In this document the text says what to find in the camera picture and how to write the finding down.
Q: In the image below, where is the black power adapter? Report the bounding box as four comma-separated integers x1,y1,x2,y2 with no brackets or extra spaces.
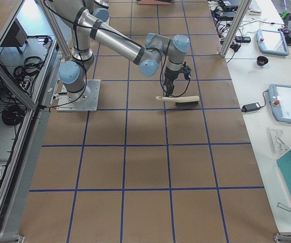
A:
241,102,262,113

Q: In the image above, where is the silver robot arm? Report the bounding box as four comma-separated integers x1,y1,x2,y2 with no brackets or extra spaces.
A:
49,1,199,103

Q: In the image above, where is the small black bowl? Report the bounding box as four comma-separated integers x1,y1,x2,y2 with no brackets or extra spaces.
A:
256,56,269,66

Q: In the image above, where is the blue teach pendant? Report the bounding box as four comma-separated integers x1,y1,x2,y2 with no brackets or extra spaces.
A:
268,84,291,124
256,29,289,56

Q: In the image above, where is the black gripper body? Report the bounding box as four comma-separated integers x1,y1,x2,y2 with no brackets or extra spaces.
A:
164,67,181,82

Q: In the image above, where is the beige hand brush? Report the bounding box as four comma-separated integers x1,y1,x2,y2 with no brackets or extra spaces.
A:
155,96,200,106

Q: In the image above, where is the aluminium frame post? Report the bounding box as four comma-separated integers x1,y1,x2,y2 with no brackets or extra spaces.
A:
220,0,251,58

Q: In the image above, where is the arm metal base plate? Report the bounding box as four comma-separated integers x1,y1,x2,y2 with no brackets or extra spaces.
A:
56,79,101,112

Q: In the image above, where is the black lined trash bin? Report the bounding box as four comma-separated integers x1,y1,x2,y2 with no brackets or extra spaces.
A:
137,0,172,5

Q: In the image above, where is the far blue teach pendant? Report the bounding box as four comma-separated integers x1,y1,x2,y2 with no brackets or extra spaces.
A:
256,29,289,56

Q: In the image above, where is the near blue teach pendant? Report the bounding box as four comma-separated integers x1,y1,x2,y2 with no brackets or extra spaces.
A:
268,84,291,124

